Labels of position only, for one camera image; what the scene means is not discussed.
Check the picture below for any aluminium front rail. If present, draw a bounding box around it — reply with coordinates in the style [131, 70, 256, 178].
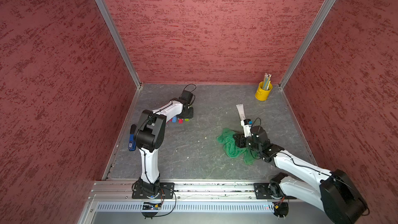
[86, 179, 343, 203]

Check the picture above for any left controller board with cables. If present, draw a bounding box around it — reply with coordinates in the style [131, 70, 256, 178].
[141, 188, 177, 219]

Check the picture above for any left corner aluminium profile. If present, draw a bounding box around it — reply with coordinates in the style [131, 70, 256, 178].
[95, 0, 142, 90]

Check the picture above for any right controller board with cables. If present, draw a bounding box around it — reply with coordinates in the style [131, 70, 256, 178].
[273, 197, 289, 218]

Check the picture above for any bundle of pencils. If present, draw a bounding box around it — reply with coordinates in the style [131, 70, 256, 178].
[262, 74, 272, 91]

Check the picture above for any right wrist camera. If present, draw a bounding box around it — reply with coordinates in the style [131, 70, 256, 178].
[240, 119, 269, 145]

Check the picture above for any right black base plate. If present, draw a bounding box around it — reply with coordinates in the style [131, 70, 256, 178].
[254, 183, 296, 201]

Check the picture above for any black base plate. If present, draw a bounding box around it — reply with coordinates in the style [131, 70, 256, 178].
[131, 182, 175, 200]
[254, 183, 296, 201]

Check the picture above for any blue stapler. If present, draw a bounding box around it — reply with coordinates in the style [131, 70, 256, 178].
[128, 124, 137, 151]

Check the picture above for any corner aluminium profile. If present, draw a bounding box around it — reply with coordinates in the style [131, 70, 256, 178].
[95, 0, 142, 90]
[279, 0, 336, 90]

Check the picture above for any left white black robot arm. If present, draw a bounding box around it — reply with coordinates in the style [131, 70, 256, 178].
[134, 96, 193, 195]

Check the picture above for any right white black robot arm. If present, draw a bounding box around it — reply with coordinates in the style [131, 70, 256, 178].
[233, 134, 370, 224]

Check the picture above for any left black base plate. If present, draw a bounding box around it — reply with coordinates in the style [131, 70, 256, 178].
[131, 182, 175, 200]

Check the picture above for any controller board with cables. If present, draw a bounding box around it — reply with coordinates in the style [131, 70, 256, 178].
[141, 188, 177, 219]
[273, 197, 289, 218]

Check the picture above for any yellow cup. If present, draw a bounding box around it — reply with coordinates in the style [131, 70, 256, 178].
[255, 82, 273, 101]

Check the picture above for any white tube orange cap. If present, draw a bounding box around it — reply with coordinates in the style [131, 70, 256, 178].
[236, 104, 246, 121]

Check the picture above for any right corner aluminium profile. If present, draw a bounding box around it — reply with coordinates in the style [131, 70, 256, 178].
[279, 0, 336, 90]

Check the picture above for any green microfiber cloth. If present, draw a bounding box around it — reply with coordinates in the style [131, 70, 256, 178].
[217, 128, 260, 165]

